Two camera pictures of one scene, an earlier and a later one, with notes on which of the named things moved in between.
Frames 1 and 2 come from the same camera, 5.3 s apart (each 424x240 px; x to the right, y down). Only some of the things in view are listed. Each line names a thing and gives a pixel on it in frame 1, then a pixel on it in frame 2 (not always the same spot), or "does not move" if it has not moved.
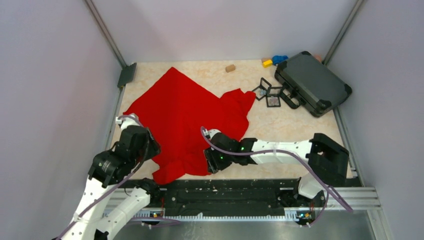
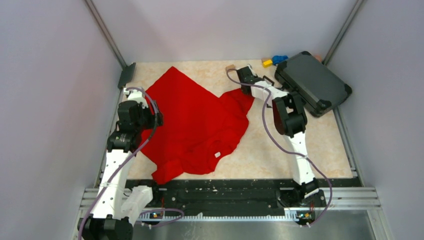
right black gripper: x=214 y=165 to x=256 y=77
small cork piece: x=230 y=68 does not move
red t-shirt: x=179 y=111 does not move
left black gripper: x=154 y=147 to x=156 y=119
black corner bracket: x=127 y=75 does not move
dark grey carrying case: x=308 y=81 does not move
